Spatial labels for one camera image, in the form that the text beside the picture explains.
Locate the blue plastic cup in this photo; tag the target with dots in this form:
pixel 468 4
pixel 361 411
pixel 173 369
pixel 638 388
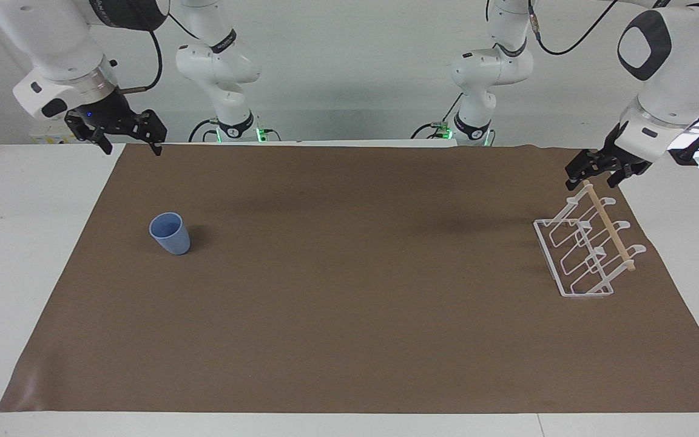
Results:
pixel 171 234

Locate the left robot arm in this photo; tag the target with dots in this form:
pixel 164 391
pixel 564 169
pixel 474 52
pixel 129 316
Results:
pixel 677 60

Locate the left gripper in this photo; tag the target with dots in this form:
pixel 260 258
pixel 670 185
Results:
pixel 615 143

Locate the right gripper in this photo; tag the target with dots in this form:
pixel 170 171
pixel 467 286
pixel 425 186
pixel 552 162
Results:
pixel 104 109

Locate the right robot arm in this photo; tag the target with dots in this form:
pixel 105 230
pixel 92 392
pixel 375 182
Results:
pixel 64 42

